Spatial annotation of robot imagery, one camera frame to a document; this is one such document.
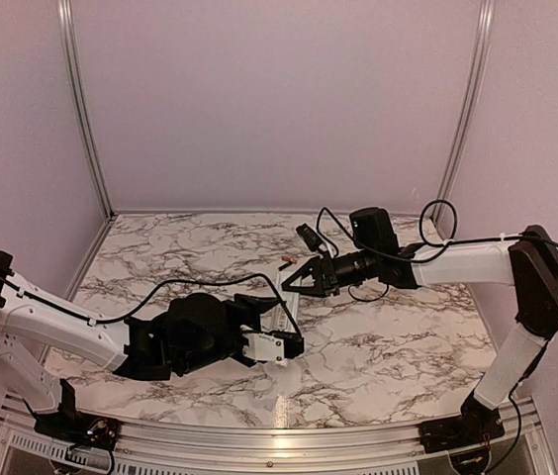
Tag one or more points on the right aluminium frame post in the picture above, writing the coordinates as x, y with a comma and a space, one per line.
472, 93

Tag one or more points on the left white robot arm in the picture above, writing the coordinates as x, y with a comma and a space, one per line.
194, 332

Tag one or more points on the left aluminium frame post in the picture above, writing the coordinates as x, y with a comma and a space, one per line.
69, 44

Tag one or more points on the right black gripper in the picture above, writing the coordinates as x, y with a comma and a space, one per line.
325, 266

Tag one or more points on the aluminium frame post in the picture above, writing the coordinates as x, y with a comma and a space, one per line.
472, 93
69, 44

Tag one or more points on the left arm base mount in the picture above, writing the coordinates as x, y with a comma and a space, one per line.
83, 429

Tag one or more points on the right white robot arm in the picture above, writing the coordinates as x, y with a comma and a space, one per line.
527, 261

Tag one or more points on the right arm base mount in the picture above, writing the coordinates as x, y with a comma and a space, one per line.
459, 431

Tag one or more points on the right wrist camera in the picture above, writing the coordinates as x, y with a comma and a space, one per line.
310, 237

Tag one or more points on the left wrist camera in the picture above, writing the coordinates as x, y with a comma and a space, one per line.
275, 346

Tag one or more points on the front aluminium rail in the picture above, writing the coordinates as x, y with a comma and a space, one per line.
146, 447

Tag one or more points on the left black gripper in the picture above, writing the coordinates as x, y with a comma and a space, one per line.
249, 307

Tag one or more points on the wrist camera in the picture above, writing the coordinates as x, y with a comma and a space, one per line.
275, 346
310, 237

